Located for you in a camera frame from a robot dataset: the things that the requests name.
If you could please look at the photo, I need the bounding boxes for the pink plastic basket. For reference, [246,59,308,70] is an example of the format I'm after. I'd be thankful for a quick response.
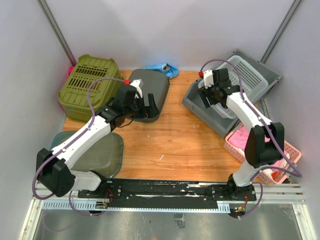
[224,124,302,185]

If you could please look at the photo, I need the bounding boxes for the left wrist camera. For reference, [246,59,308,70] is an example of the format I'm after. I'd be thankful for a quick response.
[124,79,144,98]

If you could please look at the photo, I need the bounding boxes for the olive green slotted basket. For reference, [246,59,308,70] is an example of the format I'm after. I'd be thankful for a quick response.
[58,54,123,123]

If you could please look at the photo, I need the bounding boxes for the dark grey plastic tub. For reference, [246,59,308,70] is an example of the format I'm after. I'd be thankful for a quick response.
[129,68,170,123]

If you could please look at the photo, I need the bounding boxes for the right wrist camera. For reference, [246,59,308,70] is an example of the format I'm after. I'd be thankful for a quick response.
[198,69,214,89]

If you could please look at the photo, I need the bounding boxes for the magenta cloth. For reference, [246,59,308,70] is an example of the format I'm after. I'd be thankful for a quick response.
[68,66,74,76]

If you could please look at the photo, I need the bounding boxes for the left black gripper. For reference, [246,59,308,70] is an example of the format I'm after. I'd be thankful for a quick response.
[124,92,160,119]

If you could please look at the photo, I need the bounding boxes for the clear teal plastic tub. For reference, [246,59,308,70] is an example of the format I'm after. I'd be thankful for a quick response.
[50,131,124,179]

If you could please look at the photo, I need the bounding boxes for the slotted cable duct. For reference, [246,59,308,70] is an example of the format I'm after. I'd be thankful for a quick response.
[42,199,231,214]

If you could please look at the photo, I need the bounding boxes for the pink folded cloth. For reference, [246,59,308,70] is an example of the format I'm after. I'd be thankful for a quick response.
[228,125,249,152]

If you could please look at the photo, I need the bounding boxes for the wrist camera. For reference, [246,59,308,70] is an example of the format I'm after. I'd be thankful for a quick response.
[124,79,144,98]
[198,69,214,89]

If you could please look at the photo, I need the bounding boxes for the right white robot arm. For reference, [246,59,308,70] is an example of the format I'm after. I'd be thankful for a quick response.
[197,68,286,200]

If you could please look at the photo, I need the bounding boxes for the blue printed cloth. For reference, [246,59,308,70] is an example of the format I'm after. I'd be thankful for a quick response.
[142,63,179,79]

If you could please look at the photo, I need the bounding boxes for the light grey perforated basket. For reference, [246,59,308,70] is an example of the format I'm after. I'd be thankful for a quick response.
[204,55,269,120]

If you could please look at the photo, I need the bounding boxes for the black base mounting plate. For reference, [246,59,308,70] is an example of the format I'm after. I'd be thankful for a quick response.
[77,178,257,207]

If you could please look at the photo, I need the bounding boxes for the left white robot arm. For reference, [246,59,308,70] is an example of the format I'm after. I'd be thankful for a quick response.
[32,82,159,198]

